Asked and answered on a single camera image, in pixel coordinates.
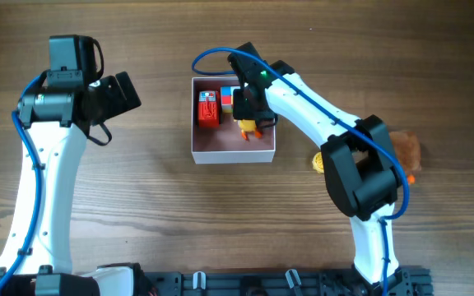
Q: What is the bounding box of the yellow duck toy blue cap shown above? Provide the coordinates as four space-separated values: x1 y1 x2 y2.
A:
237 119 263 141

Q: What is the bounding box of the multicolour puzzle cube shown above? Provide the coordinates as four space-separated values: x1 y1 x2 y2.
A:
220 86 239 113

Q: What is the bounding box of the red toy fire truck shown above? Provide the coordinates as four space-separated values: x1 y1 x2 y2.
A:
197 90 221 128

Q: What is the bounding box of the white cardboard box pink interior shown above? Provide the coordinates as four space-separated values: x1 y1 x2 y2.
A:
191 76 277 164

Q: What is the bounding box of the yellow round waffle toy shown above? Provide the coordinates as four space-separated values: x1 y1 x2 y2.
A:
312 152 324 173

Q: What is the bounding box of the brown plush toy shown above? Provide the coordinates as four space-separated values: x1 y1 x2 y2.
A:
389 132 421 185

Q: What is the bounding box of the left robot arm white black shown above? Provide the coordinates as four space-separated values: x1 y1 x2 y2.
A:
0 35 151 295

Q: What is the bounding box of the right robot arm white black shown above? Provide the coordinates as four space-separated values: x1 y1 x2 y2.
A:
228 43 410 294

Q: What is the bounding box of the left blue cable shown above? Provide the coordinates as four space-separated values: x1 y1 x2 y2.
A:
0 73 44 296

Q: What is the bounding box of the blue cable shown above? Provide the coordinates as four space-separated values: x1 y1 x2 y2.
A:
0 73 44 296
191 47 411 296

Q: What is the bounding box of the right blue cable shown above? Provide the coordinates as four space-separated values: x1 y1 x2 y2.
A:
191 47 411 296

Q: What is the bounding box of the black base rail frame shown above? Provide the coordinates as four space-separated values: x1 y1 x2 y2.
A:
137 266 435 296

